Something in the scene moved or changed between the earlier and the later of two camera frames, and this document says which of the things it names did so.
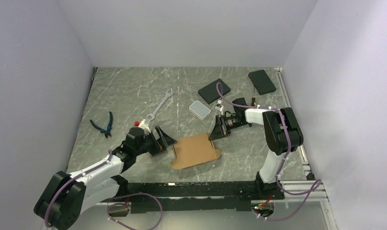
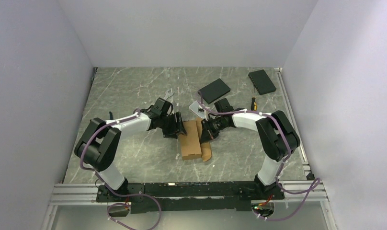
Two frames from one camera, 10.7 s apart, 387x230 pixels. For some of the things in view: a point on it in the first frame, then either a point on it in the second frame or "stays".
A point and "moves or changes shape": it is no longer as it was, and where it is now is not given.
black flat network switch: x=210 y=93 stays
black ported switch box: x=261 y=81 stays
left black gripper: x=161 y=144 to x=171 y=132
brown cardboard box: x=193 y=150 moves or changes shape
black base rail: x=180 y=197 stays
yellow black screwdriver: x=253 y=103 stays
